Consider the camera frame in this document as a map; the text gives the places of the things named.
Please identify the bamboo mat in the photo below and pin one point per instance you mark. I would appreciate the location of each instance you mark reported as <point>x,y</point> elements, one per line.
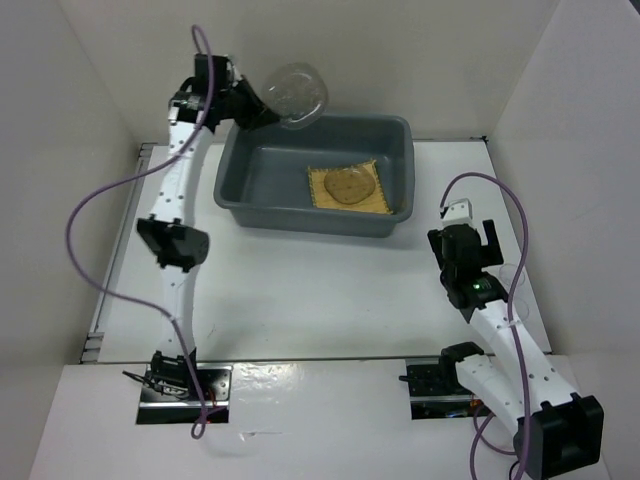
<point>375,204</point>

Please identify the clear plate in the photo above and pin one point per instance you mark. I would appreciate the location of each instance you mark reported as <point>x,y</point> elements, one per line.
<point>350,185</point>
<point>297,93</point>

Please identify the clear plastic cup near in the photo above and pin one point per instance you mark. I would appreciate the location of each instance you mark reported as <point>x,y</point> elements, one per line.
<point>521,308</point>

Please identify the grey plastic bin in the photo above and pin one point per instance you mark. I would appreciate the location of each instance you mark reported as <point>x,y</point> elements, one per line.
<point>263,180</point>

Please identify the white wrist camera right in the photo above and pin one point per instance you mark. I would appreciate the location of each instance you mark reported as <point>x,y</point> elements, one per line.
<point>457,212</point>

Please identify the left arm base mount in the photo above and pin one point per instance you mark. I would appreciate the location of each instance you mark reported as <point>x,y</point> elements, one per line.
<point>163,404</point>

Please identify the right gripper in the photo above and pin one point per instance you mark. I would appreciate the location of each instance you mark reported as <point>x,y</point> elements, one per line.
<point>490,253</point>

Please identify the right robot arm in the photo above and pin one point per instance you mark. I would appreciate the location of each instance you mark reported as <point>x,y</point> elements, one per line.
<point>554,429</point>

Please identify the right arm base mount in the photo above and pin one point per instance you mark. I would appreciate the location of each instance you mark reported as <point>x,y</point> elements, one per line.
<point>432,394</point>

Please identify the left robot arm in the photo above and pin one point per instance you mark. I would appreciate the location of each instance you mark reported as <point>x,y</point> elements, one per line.
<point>170,233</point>

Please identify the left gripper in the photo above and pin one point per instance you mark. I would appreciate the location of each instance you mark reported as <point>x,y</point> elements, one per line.
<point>257,115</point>

